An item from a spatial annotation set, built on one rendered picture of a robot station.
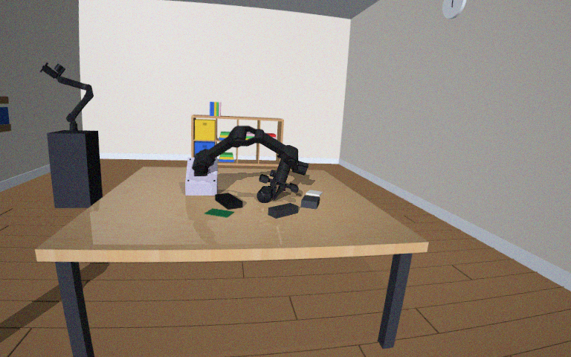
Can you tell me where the green rectangular block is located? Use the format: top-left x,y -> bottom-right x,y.
205,209 -> 234,218

